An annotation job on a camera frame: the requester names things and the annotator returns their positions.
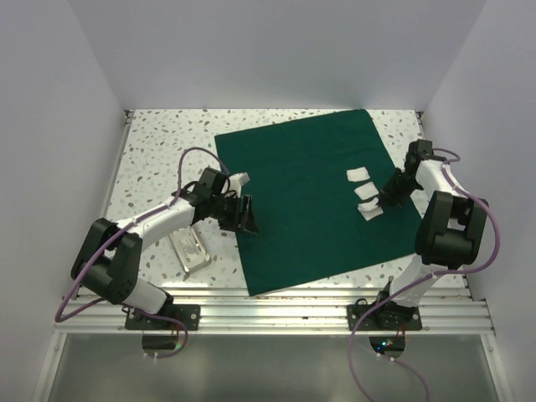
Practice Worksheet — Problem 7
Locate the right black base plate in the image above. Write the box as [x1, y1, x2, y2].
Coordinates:
[346, 288, 423, 331]

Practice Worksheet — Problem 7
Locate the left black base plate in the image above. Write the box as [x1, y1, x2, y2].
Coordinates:
[121, 304, 201, 331]

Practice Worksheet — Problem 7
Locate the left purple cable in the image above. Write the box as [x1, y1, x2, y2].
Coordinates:
[54, 147, 231, 359]

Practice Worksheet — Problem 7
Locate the green surgical cloth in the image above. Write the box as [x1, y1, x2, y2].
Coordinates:
[215, 110, 421, 296]

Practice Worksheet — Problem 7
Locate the white gauze pad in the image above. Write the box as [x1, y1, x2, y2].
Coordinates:
[346, 167, 370, 183]
[358, 198, 379, 212]
[359, 207, 384, 221]
[354, 182, 379, 200]

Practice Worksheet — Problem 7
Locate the steel instrument tray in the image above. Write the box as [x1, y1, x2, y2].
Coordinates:
[168, 227, 212, 275]

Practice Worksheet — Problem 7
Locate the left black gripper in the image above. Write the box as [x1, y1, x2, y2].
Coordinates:
[209, 193, 258, 234]

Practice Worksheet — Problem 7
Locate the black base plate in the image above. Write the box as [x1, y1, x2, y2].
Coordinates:
[346, 288, 423, 331]
[121, 304, 201, 331]

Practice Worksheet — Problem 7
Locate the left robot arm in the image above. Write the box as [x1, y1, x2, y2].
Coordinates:
[71, 167, 259, 329]

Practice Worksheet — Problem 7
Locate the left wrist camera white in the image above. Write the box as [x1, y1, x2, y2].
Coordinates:
[229, 173, 250, 198]

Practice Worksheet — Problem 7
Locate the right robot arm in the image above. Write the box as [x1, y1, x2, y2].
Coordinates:
[371, 140, 487, 329]

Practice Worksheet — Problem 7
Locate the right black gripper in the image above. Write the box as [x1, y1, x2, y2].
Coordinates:
[377, 167, 421, 208]

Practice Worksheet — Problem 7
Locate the aluminium rail frame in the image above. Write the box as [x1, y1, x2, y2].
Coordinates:
[59, 109, 494, 335]

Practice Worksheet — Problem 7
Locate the white suture packet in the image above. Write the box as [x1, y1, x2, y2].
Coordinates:
[172, 233, 205, 262]

